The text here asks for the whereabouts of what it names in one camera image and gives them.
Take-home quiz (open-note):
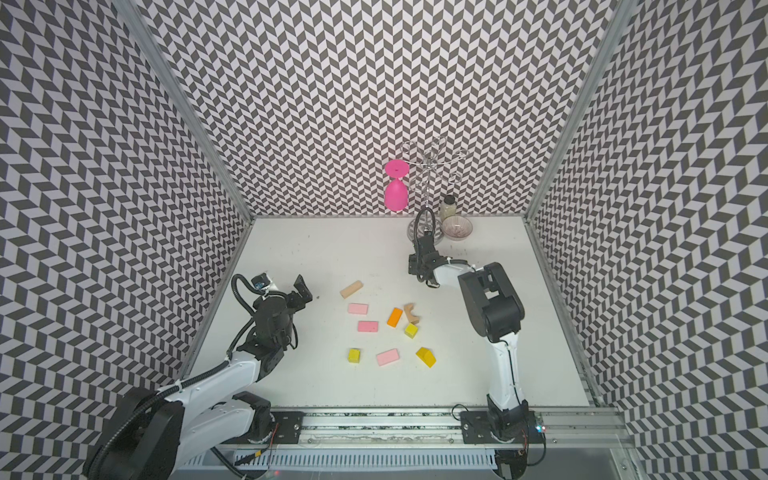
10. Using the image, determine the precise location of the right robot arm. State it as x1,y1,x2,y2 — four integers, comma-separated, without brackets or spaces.
408,231,546,444

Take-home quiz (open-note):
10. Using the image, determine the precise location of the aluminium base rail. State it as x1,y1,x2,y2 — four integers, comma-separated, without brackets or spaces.
128,406,637,480

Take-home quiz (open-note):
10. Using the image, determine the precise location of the pink striped bowl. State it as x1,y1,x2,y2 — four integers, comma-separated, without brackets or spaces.
441,215,473,241

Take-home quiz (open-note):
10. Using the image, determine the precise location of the yellow cube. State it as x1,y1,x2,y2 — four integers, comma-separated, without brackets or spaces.
404,324,418,338
347,349,361,363

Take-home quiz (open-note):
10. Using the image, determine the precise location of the chrome glass holder stand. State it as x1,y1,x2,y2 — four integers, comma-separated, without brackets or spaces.
399,136,468,244

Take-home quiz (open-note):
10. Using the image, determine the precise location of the pink plastic wine glass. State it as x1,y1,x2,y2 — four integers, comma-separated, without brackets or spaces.
384,159,410,212

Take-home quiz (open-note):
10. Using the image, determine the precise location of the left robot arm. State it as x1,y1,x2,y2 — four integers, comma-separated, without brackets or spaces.
83,274,313,479

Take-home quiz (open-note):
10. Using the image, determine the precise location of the spice jar black lid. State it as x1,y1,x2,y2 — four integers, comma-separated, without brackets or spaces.
440,194,457,221

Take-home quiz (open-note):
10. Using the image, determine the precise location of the pink block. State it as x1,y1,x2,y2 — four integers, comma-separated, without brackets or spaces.
347,303,369,315
357,321,379,333
376,349,400,367

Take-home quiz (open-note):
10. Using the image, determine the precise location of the natural wood arch block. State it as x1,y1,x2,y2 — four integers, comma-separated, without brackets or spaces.
403,303,421,325

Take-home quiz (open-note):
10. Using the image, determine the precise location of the yellow cube left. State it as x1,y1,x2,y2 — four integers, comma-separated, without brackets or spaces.
347,349,361,363

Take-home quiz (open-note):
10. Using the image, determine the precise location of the orange block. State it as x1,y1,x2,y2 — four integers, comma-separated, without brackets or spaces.
387,308,403,328

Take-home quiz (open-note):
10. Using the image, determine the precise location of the yellow wedge block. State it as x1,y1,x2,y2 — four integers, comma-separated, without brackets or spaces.
416,347,436,368

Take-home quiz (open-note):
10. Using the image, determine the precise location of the yellow cube right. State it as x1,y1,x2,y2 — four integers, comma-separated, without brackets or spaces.
404,324,418,338

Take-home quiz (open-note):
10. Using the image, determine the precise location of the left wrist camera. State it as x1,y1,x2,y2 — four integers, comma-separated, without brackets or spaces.
251,272,278,295

